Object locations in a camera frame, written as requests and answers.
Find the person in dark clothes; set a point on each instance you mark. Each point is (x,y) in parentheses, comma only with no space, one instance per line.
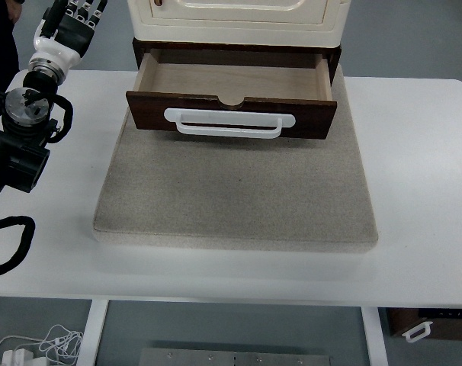
(10,13)

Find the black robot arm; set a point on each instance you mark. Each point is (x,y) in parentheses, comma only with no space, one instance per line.
(34,114)

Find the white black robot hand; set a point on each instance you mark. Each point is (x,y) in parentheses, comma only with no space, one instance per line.
(64,35)

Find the white table leg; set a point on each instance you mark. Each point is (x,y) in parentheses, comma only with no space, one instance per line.
(93,332)
(377,352)

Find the cream upper cabinet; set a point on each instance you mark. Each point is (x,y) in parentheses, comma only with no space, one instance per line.
(265,23)

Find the left white table leg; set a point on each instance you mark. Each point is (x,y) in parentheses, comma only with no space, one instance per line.
(93,332)

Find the white power adapter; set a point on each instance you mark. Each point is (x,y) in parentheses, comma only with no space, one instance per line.
(22,357)

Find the dark wooden drawer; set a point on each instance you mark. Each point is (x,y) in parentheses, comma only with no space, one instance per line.
(305,93)

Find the brown box with white handle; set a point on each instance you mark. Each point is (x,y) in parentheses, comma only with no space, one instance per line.
(414,324)

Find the right white table leg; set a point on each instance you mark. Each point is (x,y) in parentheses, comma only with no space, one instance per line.
(377,352)

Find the white drawer handle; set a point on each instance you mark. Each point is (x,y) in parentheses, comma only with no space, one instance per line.
(229,123)

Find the beige fabric pad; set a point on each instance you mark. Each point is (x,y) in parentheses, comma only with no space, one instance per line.
(167,189)

